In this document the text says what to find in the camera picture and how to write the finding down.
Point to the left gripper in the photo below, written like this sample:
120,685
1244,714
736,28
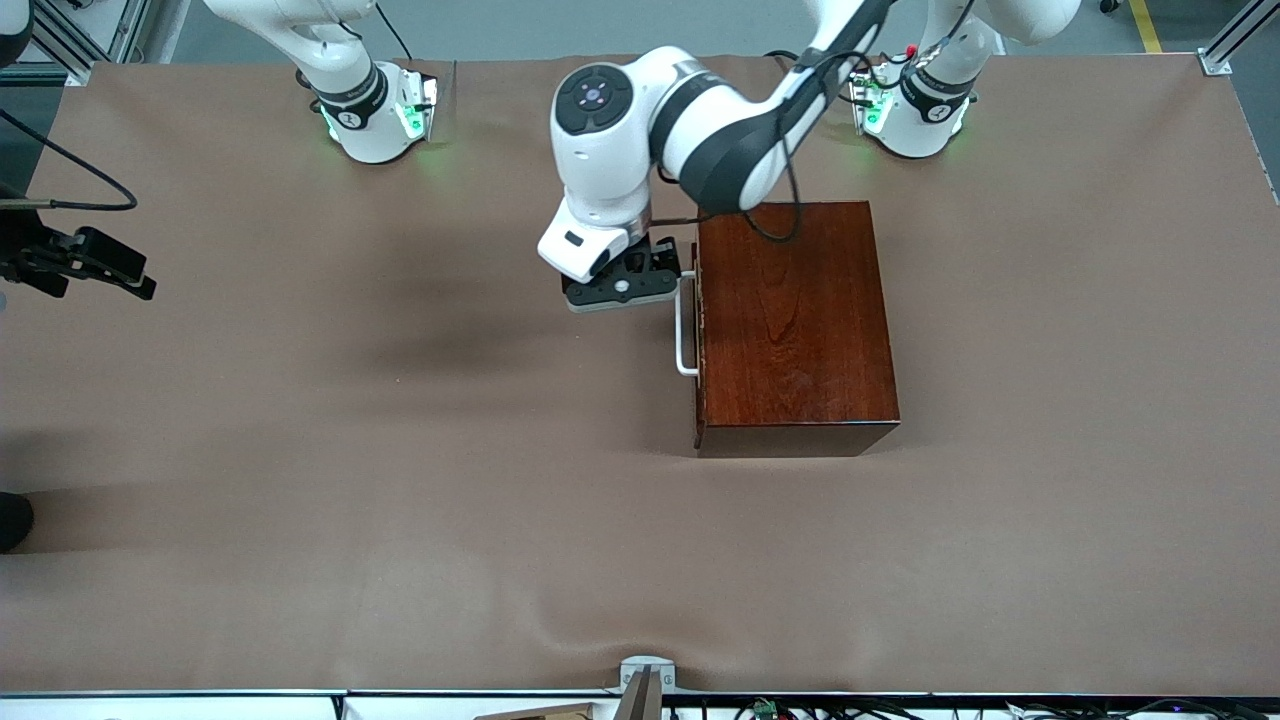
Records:
660,254

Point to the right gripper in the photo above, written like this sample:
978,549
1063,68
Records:
30,252

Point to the wooden drawer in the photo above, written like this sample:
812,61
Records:
695,410

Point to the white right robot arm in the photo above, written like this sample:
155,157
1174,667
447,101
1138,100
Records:
360,120

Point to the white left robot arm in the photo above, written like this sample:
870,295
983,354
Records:
720,140

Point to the dark brown wooden cabinet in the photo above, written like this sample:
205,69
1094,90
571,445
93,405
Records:
800,340

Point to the black rounded object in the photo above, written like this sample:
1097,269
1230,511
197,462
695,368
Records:
14,522

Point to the small green connector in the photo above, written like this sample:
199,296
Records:
765,709

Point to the brown cardboard piece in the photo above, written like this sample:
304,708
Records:
540,712

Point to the aluminium frame with black rails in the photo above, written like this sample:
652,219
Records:
120,30

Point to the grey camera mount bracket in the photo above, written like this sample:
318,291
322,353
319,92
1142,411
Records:
645,672

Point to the aluminium profile post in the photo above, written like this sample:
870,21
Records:
1225,45

